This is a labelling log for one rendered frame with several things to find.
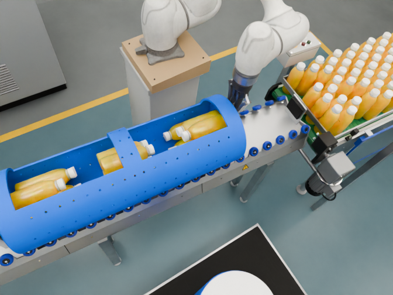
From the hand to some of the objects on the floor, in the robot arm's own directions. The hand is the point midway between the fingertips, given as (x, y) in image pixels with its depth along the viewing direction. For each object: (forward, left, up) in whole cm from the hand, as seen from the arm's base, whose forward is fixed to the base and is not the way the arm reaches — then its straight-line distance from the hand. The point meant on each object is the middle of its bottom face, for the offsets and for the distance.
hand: (232, 112), depth 128 cm
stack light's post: (+26, +71, -123) cm, 144 cm away
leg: (+15, -74, -111) cm, 134 cm away
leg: (+3, +23, -118) cm, 121 cm away
